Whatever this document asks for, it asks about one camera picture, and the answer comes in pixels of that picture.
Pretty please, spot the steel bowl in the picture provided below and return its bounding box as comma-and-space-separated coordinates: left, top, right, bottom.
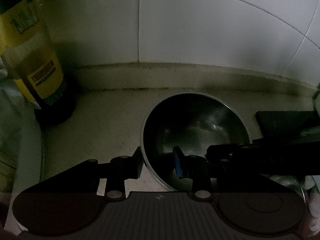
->
140, 92, 252, 191
270, 175, 306, 204

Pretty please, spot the white gloved right hand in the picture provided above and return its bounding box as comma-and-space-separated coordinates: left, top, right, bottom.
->
302, 175, 320, 237

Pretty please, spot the dark oil bottle yellow label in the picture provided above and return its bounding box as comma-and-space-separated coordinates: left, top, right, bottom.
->
1, 0, 63, 108

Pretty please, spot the white round turntable tray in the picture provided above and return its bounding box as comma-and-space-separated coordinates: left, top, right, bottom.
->
1, 79, 42, 235

